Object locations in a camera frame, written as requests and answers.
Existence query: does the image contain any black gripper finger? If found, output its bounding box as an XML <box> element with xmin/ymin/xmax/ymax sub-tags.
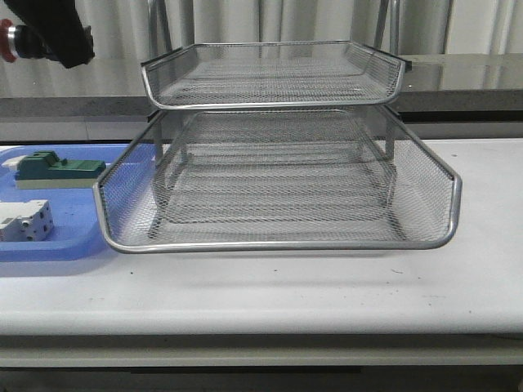
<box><xmin>5</xmin><ymin>0</ymin><xmax>95</xmax><ymax>69</ymax></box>

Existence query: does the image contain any red emergency stop button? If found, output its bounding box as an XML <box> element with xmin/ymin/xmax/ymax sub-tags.
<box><xmin>1</xmin><ymin>19</ymin><xmax>55</xmax><ymax>63</ymax></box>

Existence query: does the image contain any silver mesh tray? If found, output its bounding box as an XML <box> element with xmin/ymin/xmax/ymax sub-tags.
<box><xmin>139</xmin><ymin>39</ymin><xmax>411</xmax><ymax>112</ymax></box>
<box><xmin>93</xmin><ymin>106</ymin><xmax>463</xmax><ymax>253</ymax></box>
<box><xmin>149</xmin><ymin>163</ymin><xmax>397</xmax><ymax>225</ymax></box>

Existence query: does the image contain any white circuit breaker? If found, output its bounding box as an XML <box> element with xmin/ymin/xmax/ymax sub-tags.
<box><xmin>1</xmin><ymin>199</ymin><xmax>54</xmax><ymax>242</ymax></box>

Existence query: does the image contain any blue plastic tray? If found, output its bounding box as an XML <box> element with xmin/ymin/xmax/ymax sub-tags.
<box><xmin>1</xmin><ymin>144</ymin><xmax>127</xmax><ymax>262</ymax></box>

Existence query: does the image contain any grey back counter ledge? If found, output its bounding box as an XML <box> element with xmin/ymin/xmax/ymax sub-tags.
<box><xmin>1</xmin><ymin>54</ymin><xmax>522</xmax><ymax>123</ymax></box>

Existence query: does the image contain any silver wire rack frame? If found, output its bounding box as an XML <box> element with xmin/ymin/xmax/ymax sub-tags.
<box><xmin>145</xmin><ymin>0</ymin><xmax>407</xmax><ymax>164</ymax></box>

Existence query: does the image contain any green electrical switch block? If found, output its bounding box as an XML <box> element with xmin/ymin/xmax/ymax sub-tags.
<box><xmin>14</xmin><ymin>150</ymin><xmax>106</xmax><ymax>189</ymax></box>

